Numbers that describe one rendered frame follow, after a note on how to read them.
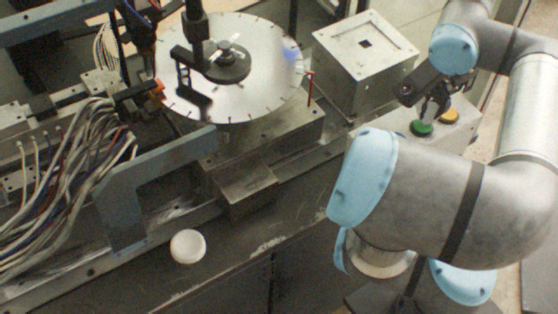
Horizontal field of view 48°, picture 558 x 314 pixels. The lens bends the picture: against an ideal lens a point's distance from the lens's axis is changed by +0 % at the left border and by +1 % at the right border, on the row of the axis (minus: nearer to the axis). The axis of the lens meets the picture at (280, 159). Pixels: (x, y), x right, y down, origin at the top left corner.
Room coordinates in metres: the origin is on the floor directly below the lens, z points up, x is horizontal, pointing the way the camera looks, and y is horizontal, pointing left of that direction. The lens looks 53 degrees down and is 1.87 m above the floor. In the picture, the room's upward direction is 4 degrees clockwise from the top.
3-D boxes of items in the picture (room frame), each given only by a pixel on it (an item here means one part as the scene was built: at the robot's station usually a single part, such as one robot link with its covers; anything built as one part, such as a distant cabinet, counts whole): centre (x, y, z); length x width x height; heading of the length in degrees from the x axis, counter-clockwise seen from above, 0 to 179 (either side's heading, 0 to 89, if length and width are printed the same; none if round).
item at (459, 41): (0.75, -0.28, 1.22); 0.11 x 0.11 x 0.08; 70
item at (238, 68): (0.94, 0.13, 0.96); 0.11 x 0.11 x 0.03
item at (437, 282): (0.50, -0.31, 0.91); 0.13 x 0.12 x 0.14; 70
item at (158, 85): (0.83, 0.29, 0.95); 0.10 x 0.03 x 0.07; 126
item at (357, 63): (1.09, -0.18, 0.82); 0.18 x 0.18 x 0.15; 36
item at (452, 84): (0.86, -0.30, 1.07); 0.09 x 0.08 x 0.12; 126
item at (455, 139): (0.86, -0.28, 0.82); 0.28 x 0.11 x 0.15; 126
